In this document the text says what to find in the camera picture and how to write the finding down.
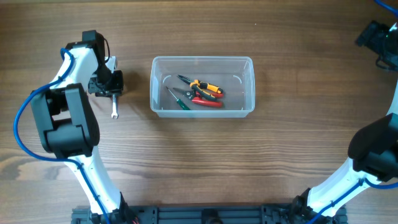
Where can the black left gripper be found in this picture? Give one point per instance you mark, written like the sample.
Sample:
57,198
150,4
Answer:
117,88

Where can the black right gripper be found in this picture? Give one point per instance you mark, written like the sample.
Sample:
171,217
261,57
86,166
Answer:
373,42

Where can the silver combination wrench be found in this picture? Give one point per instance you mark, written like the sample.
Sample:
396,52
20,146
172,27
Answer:
114,113

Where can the green handle screwdriver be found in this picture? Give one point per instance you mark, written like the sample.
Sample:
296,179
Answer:
178,100

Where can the red handle snips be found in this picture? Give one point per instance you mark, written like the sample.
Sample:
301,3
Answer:
196,98

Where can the orange black needle-nose pliers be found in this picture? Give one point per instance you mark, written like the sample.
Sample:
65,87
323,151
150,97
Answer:
208,91

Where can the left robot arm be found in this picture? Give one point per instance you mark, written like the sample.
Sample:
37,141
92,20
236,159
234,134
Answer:
68,128

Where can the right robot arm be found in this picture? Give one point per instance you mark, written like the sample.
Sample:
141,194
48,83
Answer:
371,162

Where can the clear plastic container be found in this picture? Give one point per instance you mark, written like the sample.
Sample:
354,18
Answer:
233,74

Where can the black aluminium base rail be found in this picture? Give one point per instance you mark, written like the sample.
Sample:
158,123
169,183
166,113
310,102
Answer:
264,214

